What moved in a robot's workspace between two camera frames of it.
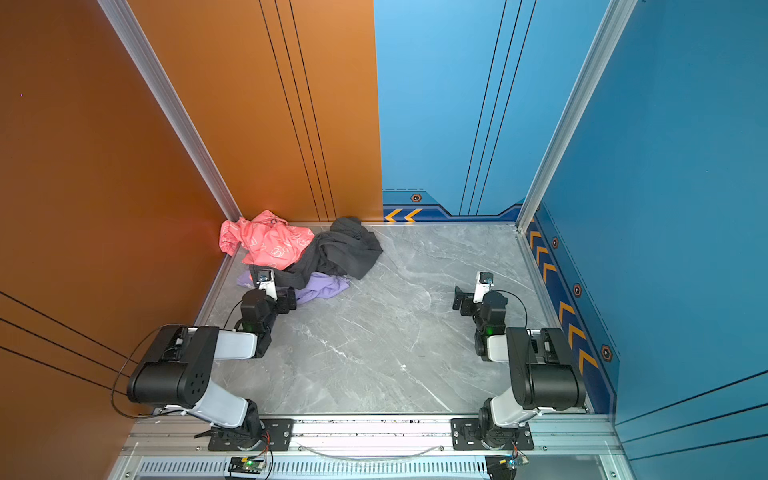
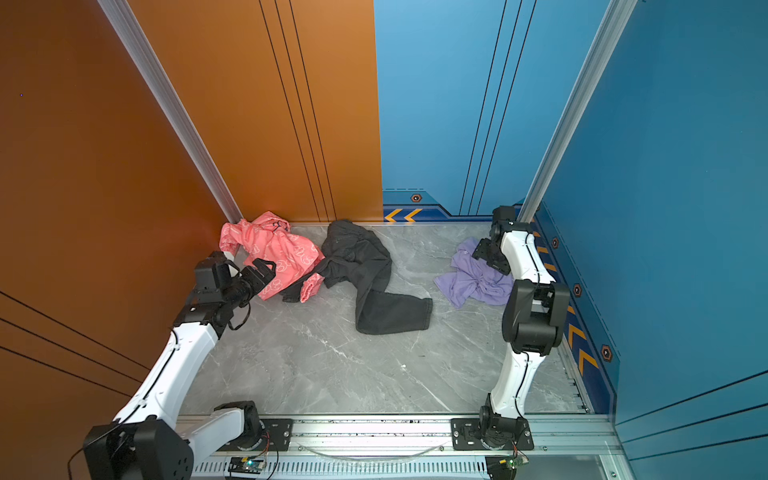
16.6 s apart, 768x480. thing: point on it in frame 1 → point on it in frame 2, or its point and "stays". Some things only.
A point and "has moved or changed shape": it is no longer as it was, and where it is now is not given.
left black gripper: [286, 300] → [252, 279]
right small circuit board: [513, 462] stays
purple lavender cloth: [320, 284] → [472, 277]
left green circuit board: [245, 465] stays
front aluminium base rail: [180, 449] stays
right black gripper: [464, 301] → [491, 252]
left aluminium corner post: [148, 66] stays
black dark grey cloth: [344, 248] has moved or changed shape
